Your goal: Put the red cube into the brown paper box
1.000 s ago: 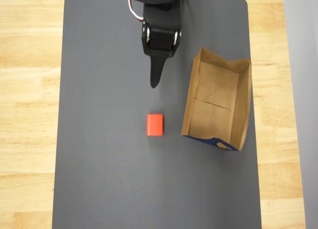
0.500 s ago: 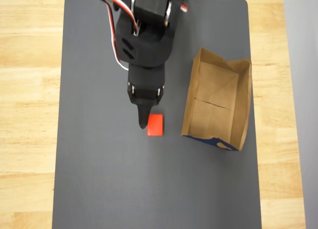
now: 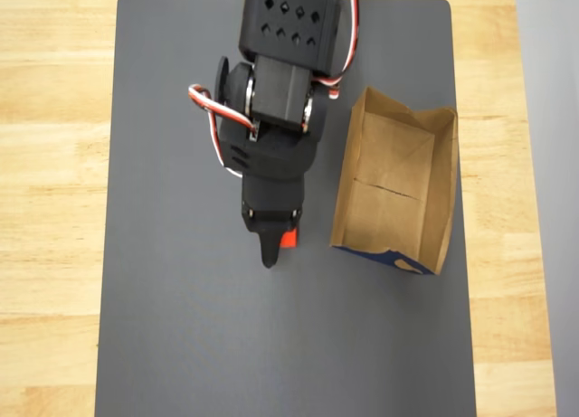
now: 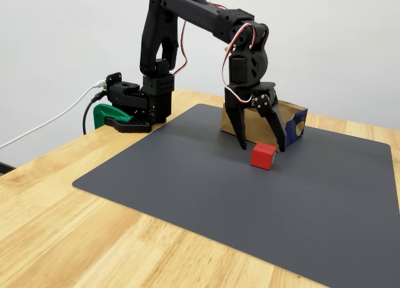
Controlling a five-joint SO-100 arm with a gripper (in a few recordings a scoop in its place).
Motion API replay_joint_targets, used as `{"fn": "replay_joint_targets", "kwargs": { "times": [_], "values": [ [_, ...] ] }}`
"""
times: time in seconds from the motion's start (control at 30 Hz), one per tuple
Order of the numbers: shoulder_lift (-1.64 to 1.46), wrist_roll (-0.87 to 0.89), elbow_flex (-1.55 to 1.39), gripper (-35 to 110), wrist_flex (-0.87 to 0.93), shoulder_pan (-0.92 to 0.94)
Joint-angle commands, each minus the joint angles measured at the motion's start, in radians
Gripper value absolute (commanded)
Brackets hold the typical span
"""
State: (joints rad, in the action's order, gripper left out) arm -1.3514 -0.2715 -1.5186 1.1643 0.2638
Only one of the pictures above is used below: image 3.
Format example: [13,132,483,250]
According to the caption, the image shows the brown paper box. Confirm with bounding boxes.
[328,85,460,277]

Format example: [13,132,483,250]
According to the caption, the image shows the dark grey mat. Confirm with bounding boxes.
[93,0,478,417]

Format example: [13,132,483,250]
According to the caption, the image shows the red white black servo cable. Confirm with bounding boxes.
[187,83,260,179]
[310,0,362,100]

